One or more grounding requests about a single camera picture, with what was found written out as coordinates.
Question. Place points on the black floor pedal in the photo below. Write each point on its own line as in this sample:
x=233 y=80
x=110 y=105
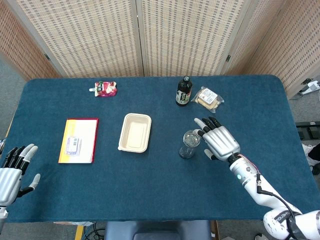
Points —
x=308 y=130

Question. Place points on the white shoe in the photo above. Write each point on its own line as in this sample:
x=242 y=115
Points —
x=306 y=151

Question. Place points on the wrapped snack package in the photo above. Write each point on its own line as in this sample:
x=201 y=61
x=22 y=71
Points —
x=207 y=97

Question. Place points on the red cover notebook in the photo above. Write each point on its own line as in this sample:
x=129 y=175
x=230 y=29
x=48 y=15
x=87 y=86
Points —
x=85 y=130

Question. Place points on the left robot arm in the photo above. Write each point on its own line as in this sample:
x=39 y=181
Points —
x=2 y=217

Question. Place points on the pink spouted drink pouch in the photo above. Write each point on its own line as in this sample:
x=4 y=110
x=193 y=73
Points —
x=106 y=89

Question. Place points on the woven folding screen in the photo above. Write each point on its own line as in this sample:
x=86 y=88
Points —
x=87 y=37

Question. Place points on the dark sauce bottle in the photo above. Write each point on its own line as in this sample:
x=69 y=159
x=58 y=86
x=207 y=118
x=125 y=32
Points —
x=183 y=93

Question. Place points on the blue tablecloth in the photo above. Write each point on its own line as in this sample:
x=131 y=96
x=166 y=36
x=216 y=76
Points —
x=160 y=180

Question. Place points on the white power strip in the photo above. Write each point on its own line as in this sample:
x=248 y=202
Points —
x=312 y=86

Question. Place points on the beige plastic food container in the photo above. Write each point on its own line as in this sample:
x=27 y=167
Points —
x=135 y=133

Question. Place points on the clear plastic packet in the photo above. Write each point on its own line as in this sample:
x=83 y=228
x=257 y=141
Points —
x=73 y=145

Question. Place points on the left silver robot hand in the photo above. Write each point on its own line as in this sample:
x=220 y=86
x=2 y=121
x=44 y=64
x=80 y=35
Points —
x=9 y=180

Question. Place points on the metal screen hinge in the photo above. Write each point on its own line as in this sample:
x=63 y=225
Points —
x=47 y=57
x=228 y=58

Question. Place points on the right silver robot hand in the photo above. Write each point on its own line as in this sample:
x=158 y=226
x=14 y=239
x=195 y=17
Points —
x=221 y=142

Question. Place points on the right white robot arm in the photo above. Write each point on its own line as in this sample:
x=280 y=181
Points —
x=251 y=182

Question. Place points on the clear glass jar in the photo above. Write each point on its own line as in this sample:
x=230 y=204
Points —
x=187 y=151

